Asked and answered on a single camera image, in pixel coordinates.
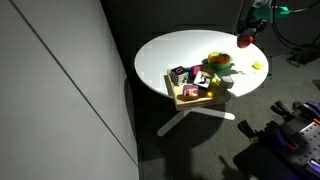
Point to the magenta cube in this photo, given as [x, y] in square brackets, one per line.
[195, 71]

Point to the wooden tray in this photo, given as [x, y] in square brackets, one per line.
[200, 102]

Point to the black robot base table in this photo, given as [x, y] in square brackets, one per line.
[256, 163]

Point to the perforated metal breadboard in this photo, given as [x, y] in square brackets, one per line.
[308, 143]

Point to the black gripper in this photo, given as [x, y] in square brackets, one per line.
[251, 24]

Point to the white table base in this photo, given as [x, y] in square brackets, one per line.
[186, 115]

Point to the black cube with red print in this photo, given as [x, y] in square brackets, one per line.
[178, 75]

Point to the yellow toy banana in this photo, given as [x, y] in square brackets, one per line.
[213, 86]

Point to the yellow toy lemon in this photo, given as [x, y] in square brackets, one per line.
[258, 64]

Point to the green plastic bowl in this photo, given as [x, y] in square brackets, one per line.
[218, 66]

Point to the black white checkered cube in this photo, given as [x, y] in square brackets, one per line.
[202, 79]

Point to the small yellow toy fruit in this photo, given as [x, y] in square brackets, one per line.
[213, 56]

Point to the purple cube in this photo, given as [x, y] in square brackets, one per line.
[190, 91]

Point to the red toy apple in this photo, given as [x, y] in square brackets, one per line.
[245, 40]

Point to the orange toy fruit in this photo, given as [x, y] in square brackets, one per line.
[223, 59]

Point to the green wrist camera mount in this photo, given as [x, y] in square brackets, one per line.
[271, 12]

